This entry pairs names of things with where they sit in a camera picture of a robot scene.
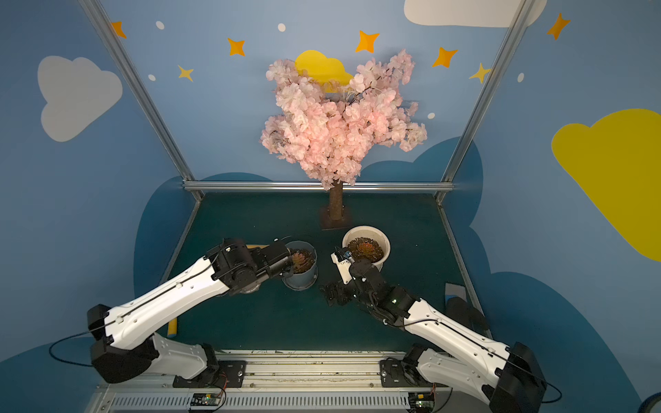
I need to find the right aluminium frame post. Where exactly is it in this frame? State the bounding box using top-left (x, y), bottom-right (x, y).
top-left (435, 0), bottom-right (546, 207)

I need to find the aluminium frame post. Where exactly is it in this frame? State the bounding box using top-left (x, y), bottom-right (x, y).
top-left (435, 0), bottom-right (546, 207)
top-left (78, 0), bottom-right (196, 184)

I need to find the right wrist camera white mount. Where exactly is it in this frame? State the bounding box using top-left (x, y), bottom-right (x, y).
top-left (330, 248), bottom-right (355, 285)

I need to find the pink succulent in blue pot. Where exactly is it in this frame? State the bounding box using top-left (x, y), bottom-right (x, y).
top-left (292, 250), bottom-right (315, 275)

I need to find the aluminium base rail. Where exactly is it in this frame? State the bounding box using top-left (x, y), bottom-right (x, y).
top-left (86, 350), bottom-right (492, 412)

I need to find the blue yellow garden hand rake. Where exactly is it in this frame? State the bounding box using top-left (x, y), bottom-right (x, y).
top-left (166, 318), bottom-right (178, 338)

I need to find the blue-grey faceted plant pot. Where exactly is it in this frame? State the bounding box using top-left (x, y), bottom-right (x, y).
top-left (283, 241), bottom-right (318, 291)

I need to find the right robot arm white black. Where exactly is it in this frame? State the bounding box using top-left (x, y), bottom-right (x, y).
top-left (323, 254), bottom-right (549, 412)

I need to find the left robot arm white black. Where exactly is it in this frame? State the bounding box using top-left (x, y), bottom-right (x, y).
top-left (87, 239), bottom-right (293, 388)

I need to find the aluminium frame back bar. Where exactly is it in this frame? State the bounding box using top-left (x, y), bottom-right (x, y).
top-left (183, 181), bottom-right (454, 193)

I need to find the white round plant pot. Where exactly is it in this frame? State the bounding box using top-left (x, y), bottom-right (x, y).
top-left (342, 225), bottom-right (391, 270)

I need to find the artificial pink blossom tree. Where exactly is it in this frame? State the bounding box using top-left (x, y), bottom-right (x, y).
top-left (260, 50), bottom-right (427, 229)

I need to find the left aluminium frame post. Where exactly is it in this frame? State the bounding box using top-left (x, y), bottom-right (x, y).
top-left (78, 0), bottom-right (196, 184)

